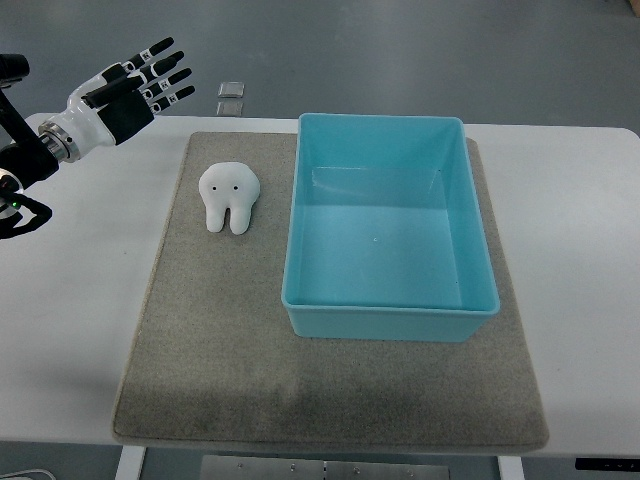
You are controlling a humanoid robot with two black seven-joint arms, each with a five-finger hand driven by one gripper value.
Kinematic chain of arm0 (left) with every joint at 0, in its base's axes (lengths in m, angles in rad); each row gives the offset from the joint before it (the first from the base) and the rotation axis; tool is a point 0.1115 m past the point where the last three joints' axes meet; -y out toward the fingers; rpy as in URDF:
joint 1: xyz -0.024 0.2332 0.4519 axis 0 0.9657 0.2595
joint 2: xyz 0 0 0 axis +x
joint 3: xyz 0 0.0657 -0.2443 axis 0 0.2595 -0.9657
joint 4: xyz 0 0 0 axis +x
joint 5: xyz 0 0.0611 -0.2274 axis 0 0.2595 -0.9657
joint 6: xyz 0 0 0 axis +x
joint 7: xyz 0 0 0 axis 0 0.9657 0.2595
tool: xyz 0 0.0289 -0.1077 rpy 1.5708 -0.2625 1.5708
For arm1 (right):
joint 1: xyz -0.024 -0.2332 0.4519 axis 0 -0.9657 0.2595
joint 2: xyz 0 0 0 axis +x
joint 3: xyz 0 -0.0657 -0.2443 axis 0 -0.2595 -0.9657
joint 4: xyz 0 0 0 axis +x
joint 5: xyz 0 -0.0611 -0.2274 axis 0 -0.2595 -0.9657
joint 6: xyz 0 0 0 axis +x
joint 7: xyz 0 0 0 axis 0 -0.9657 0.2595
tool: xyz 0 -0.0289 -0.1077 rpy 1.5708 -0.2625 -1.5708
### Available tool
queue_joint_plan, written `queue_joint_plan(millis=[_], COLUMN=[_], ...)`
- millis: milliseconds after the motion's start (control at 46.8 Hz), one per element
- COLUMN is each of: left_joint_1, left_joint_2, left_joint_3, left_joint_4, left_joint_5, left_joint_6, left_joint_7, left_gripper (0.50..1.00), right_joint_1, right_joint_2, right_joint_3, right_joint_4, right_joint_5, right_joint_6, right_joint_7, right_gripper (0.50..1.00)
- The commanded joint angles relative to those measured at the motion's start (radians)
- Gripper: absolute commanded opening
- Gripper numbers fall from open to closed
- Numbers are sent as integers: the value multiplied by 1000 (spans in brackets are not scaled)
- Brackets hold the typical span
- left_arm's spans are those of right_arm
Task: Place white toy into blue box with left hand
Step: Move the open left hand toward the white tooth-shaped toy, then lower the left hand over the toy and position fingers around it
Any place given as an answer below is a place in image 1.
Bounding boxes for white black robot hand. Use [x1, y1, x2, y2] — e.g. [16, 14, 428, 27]
[37, 37, 196, 161]

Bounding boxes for white tooth plush toy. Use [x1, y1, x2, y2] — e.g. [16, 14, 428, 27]
[198, 162, 260, 235]

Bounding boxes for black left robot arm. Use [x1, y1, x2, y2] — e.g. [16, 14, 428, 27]
[1, 37, 195, 239]

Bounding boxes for blue plastic box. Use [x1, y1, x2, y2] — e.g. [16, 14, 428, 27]
[281, 113, 501, 342]

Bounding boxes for lower floor socket plate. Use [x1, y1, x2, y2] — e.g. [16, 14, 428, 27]
[216, 100, 244, 117]

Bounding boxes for floor socket plate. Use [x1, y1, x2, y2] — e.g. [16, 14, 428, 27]
[218, 81, 245, 98]
[216, 100, 244, 117]

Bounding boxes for upper floor socket plate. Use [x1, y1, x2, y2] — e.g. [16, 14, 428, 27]
[218, 81, 245, 98]

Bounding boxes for grey felt mat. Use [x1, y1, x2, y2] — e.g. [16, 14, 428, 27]
[112, 132, 549, 454]

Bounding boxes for white table leg left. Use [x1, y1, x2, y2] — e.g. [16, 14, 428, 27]
[114, 446, 146, 480]

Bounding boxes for white table leg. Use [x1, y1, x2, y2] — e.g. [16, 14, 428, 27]
[114, 446, 146, 480]
[497, 456, 525, 480]

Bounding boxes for white table leg right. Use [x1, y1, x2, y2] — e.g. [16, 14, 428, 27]
[497, 456, 525, 480]

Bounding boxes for black desk control panel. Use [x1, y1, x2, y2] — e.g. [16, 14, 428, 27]
[574, 457, 640, 472]

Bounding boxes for metal base plate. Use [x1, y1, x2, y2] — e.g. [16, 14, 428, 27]
[199, 455, 451, 480]

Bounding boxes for white cable on floor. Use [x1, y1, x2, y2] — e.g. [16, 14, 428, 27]
[0, 467, 54, 480]

